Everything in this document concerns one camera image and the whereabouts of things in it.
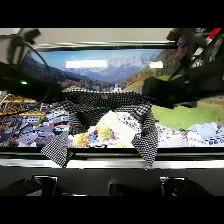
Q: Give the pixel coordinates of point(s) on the checked shirt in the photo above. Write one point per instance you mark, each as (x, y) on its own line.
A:
(100, 105)

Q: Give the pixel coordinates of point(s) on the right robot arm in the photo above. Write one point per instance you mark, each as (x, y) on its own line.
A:
(186, 85)

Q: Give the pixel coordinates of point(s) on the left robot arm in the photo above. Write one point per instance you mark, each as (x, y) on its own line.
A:
(23, 85)

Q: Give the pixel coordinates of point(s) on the silver frame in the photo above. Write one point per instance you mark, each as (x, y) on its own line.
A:
(110, 164)

